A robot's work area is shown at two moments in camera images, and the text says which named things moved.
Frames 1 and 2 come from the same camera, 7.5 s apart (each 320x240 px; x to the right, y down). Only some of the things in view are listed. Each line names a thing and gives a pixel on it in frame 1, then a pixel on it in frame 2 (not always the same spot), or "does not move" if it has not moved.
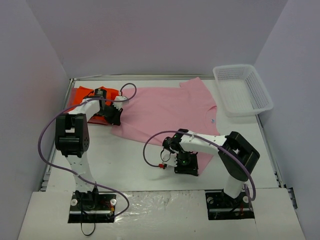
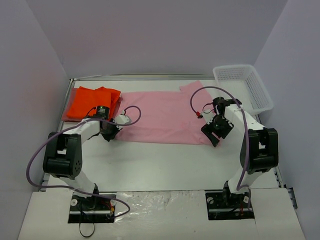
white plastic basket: x=241 y=90 does not move
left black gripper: x=114 y=116 -> x=110 y=133
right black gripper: x=186 y=167 -> x=216 y=129
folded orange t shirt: x=80 y=93 does not move
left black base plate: x=92 y=207 does not move
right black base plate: x=221 y=206 does not move
